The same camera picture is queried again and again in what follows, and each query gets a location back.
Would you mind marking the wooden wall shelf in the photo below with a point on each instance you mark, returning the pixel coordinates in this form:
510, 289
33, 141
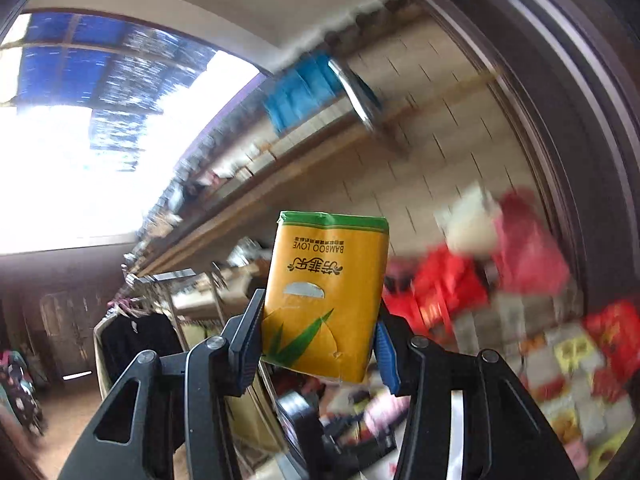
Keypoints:
300, 160

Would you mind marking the silver metal object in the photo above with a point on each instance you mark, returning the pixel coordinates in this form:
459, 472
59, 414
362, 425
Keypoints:
357, 92

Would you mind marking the red plastic bag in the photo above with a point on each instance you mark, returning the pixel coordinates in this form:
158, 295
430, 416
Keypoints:
615, 340

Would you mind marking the dark red bag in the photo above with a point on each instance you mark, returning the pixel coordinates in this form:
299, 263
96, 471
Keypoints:
530, 255

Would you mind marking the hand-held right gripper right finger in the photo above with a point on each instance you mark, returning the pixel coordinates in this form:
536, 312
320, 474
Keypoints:
387, 360

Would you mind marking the fruit print tablecloth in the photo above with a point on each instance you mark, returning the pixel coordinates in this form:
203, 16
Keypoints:
575, 375

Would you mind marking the red tote bag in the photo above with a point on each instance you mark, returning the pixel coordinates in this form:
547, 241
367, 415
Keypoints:
440, 285

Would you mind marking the black garment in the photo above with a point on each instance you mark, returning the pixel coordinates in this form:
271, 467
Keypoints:
135, 330

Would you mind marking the metal clothes rack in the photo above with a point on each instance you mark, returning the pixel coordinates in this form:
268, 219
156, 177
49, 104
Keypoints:
175, 276

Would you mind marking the floral garment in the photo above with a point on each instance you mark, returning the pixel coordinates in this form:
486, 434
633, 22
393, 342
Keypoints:
17, 390

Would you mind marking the yellow tissue pack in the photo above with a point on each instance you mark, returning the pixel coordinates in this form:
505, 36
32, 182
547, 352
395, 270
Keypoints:
320, 285

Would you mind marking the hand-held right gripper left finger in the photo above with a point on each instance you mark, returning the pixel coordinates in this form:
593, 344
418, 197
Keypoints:
247, 345

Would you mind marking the cream foam roll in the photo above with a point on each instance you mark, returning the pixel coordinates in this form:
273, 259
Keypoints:
470, 225

